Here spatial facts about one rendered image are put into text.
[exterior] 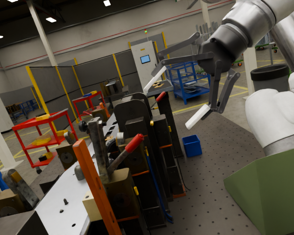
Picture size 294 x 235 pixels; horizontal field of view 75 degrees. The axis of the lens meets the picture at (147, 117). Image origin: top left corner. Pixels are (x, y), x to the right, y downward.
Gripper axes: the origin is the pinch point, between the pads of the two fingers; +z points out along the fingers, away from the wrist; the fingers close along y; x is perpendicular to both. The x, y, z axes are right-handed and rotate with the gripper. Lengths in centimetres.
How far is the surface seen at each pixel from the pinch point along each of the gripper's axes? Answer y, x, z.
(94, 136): 8.8, 1.7, 17.6
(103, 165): 2.2, 1.7, 22.2
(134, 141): 0.5, 0.8, 12.4
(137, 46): 83, -700, -6
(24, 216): 9.5, 29.4, 14.7
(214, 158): -52, -55, 12
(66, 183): 5.3, -11.6, 44.7
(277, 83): -146, -240, -99
